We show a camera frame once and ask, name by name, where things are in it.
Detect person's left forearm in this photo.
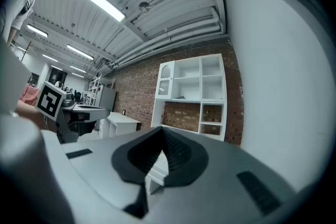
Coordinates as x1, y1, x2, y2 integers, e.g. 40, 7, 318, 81
15, 101, 58, 132

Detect white glass cabinet door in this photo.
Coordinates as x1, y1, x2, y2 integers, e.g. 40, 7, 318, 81
156, 60, 175, 99

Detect white side table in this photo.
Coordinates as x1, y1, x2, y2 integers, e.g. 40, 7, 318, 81
99, 111, 143, 140

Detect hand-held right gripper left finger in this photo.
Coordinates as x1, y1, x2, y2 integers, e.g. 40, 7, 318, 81
61, 125, 164, 219

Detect white desk with hutch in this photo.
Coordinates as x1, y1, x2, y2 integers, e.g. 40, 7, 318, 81
145, 54, 228, 195

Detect white metal loft frame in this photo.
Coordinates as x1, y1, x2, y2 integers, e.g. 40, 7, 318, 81
87, 73, 117, 99

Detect white ceiling pipe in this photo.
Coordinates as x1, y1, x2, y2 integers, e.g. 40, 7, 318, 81
164, 6, 224, 36
112, 24, 224, 68

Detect pink armchair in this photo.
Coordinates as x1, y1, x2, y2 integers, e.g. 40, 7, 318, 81
17, 83, 40, 106

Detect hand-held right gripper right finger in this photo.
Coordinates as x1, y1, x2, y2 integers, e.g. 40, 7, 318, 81
145, 125, 298, 224

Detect white tall cabinet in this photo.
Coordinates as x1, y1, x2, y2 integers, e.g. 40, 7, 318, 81
98, 86, 117, 113

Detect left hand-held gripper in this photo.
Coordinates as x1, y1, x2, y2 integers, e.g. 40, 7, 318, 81
35, 81, 111, 144

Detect ceiling strip lights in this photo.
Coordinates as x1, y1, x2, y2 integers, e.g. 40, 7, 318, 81
15, 0, 127, 79

